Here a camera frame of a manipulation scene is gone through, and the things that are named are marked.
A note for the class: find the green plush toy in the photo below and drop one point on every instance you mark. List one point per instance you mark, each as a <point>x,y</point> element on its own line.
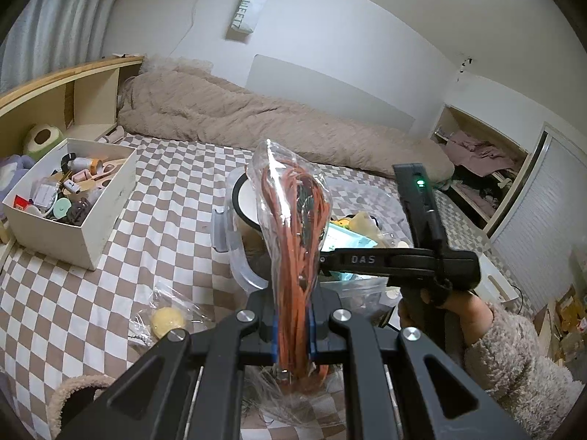
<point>41,140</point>

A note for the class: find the person's right hand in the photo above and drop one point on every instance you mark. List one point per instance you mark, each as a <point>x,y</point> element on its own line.
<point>472,316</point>

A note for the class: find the pink clothes pile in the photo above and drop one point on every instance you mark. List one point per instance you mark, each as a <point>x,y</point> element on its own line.
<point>477,151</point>

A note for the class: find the person's right forearm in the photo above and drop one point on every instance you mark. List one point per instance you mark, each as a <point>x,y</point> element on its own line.
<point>513,357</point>

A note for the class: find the yellow toy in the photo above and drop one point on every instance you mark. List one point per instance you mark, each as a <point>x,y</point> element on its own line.
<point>344,224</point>

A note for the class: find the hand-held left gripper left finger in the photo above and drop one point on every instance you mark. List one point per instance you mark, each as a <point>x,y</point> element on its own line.
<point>274,330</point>

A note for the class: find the wooden headboard shelf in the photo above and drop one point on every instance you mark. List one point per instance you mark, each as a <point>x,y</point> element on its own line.
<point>69,82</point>

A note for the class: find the beige fluffy comforter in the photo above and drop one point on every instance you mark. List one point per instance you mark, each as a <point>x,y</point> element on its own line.
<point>229,110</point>

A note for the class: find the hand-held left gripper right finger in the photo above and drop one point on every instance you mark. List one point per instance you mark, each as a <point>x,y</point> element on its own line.
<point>312,330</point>

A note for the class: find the white slatted door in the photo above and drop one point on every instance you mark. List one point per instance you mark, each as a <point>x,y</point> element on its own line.
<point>550,192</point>

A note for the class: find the grey curtain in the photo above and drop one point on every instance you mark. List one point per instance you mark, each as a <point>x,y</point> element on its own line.
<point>59,27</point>

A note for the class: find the white storage box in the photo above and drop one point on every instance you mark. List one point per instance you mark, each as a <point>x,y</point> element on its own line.
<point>497,279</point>

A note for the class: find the white cardboard box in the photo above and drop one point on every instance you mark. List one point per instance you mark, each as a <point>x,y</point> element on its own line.
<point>101,233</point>

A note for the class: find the brown checkered bed sheet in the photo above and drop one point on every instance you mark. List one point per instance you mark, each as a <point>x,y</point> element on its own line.
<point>160,238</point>

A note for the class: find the yellow ball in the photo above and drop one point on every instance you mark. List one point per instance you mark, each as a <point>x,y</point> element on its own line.
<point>168,321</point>

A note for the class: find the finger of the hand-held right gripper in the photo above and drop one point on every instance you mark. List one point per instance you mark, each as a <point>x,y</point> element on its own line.
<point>362,262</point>

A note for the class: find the pile of small trinkets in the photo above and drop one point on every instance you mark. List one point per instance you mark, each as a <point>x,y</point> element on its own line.
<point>69,188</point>

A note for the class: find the open wardrobe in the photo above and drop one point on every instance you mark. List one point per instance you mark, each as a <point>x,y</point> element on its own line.
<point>463,192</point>

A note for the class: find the hanging white paper bag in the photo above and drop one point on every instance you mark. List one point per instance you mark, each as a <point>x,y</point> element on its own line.
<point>247,9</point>

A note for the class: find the beige fuzzy slipper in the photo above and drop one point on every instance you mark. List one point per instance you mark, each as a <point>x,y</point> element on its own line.
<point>69,394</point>

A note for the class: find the clear plastic container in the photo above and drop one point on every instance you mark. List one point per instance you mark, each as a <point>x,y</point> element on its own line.
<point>238,256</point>

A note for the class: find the blue wet wipes packet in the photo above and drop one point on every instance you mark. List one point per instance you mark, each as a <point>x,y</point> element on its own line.
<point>353,238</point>

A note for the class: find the purple plush toy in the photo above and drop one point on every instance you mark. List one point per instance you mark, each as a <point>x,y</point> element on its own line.
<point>13,178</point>

